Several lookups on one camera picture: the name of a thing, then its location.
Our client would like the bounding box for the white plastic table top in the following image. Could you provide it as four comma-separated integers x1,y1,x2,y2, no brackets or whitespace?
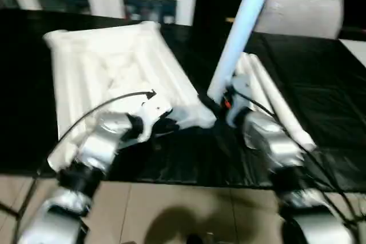
43,21,217,174

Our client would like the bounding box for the white plastic bag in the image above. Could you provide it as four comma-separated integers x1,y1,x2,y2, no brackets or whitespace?
252,0,345,41

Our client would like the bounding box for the black work mat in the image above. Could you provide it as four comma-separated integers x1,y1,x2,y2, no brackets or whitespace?
0,7,366,190

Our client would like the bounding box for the flat white board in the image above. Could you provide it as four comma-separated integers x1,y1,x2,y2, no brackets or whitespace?
339,39,366,65

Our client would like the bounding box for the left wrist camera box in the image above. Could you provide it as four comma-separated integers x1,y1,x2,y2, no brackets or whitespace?
133,97,173,142

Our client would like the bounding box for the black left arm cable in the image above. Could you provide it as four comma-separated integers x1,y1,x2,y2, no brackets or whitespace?
11,90,157,227

